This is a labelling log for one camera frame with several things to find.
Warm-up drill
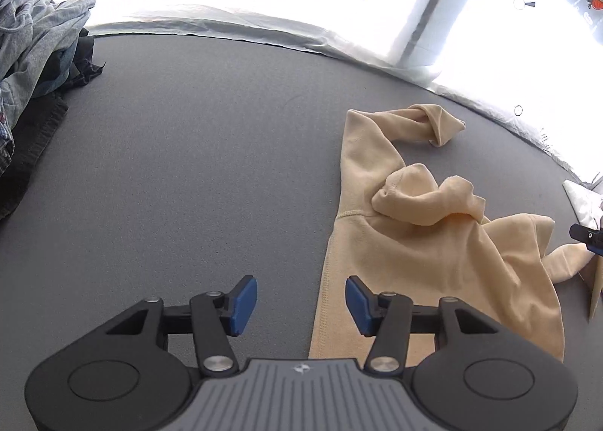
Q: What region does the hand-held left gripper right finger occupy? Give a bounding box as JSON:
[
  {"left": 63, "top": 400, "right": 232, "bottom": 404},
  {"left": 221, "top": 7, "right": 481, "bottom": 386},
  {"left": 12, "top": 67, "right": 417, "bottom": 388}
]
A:
[{"left": 345, "top": 275, "right": 512, "bottom": 376}]

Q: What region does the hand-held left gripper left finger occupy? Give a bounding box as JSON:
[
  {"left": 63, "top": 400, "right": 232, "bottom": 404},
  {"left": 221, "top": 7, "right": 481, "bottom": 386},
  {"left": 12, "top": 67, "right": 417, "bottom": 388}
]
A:
[{"left": 96, "top": 275, "right": 258, "bottom": 376}]

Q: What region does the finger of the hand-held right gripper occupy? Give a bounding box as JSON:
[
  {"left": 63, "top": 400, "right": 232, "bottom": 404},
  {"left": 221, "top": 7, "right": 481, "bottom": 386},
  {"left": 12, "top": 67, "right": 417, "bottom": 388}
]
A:
[{"left": 569, "top": 223, "right": 603, "bottom": 257}]

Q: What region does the beige hooded sweatshirt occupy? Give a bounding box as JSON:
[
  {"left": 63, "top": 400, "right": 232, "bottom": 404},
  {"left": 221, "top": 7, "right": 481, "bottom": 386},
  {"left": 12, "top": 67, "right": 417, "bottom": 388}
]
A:
[{"left": 308, "top": 104, "right": 603, "bottom": 363}]

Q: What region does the white cloth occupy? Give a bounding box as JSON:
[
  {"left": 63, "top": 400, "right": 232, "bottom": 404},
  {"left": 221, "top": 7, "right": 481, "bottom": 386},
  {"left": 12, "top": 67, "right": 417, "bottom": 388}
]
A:
[{"left": 562, "top": 179, "right": 603, "bottom": 230}]

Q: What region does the grey table mat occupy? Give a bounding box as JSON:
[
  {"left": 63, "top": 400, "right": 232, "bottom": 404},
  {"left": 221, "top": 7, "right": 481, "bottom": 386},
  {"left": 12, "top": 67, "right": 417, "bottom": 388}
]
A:
[{"left": 0, "top": 33, "right": 603, "bottom": 431}]

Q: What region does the dark knit cloth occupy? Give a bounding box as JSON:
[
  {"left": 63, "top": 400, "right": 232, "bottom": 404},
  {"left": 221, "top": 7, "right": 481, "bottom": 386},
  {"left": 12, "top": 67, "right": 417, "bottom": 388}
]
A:
[{"left": 0, "top": 92, "right": 70, "bottom": 221}]

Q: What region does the blue plaid shirt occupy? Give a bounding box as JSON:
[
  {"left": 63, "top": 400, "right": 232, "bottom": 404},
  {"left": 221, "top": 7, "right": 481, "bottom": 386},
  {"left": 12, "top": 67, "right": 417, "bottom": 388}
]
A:
[{"left": 0, "top": 96, "right": 17, "bottom": 177}]

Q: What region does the grey hooded sweatshirt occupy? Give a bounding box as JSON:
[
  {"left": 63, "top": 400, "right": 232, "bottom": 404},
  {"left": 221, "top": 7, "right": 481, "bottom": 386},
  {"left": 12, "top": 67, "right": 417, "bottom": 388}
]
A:
[{"left": 0, "top": 0, "right": 97, "bottom": 130}]

